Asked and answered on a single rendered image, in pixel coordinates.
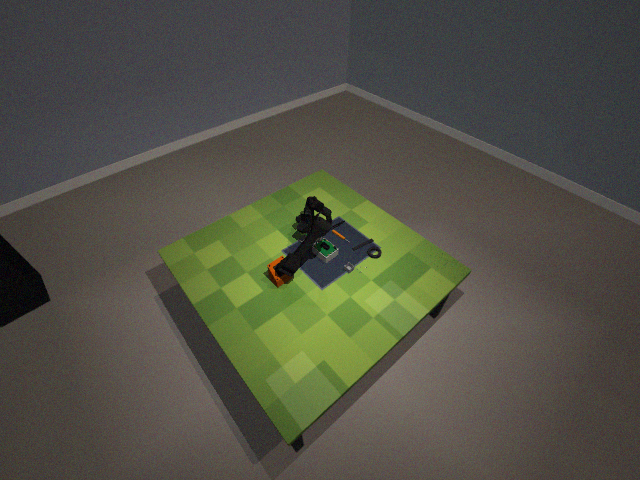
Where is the green circuit board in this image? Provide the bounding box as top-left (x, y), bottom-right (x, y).
top-left (314, 238), bottom-right (337, 257)

